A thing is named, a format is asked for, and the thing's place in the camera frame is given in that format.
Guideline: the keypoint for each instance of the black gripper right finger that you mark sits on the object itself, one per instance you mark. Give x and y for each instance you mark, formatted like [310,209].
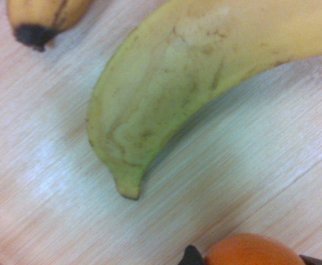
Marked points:
[316,261]

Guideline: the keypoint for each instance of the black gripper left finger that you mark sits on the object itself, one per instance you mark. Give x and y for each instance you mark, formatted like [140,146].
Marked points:
[192,255]

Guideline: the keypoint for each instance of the small orange tangerine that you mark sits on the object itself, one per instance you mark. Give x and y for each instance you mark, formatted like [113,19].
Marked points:
[252,249]

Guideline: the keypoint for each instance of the long yellow banana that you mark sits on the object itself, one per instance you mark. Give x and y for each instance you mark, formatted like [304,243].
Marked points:
[163,96]

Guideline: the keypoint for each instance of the brown spotted banana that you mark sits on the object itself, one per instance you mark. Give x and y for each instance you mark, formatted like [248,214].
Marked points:
[39,13]

